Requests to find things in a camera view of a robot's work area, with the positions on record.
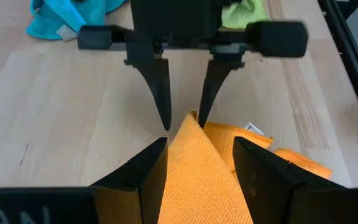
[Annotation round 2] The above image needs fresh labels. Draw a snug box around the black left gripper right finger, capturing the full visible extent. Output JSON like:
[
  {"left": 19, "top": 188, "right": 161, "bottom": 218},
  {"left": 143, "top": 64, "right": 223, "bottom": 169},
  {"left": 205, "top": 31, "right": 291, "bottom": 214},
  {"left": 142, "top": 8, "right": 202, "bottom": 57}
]
[{"left": 232, "top": 136, "right": 346, "bottom": 224}]

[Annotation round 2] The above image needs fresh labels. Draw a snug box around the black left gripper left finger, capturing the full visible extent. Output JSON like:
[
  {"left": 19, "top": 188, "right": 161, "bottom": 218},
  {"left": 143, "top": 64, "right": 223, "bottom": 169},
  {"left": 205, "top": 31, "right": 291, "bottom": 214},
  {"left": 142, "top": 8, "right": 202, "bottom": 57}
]
[{"left": 90, "top": 136, "right": 169, "bottom": 224}]

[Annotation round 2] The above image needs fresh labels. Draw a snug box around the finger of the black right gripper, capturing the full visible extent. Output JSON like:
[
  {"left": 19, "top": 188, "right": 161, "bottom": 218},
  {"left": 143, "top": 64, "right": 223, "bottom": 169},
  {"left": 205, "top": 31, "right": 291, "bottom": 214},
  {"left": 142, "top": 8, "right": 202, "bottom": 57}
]
[
  {"left": 197, "top": 46, "right": 246, "bottom": 128},
  {"left": 124, "top": 49, "right": 172, "bottom": 131}
]

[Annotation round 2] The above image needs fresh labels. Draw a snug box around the orange microfiber towel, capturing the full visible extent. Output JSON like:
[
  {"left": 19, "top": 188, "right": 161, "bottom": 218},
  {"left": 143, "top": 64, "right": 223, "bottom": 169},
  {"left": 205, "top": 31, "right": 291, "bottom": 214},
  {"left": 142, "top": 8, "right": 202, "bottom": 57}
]
[{"left": 157, "top": 110, "right": 334, "bottom": 224}]

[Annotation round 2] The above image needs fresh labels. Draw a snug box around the lime green microfiber towel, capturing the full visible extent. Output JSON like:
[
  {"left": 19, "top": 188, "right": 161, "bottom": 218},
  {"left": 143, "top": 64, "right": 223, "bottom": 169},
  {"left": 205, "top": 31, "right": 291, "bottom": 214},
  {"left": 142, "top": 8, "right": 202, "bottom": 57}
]
[{"left": 221, "top": 0, "right": 270, "bottom": 30}]

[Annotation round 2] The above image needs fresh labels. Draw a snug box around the teal microfiber towel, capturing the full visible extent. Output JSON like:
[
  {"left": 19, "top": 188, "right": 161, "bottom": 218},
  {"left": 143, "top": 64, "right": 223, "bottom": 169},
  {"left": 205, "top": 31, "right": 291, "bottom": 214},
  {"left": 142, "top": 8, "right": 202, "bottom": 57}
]
[{"left": 26, "top": 0, "right": 127, "bottom": 42}]

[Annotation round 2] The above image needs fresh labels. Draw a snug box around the black aluminium table frame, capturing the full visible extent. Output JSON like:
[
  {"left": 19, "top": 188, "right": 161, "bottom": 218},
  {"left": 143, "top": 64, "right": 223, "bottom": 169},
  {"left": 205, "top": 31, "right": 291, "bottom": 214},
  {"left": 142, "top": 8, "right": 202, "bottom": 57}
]
[{"left": 317, "top": 0, "right": 358, "bottom": 144}]

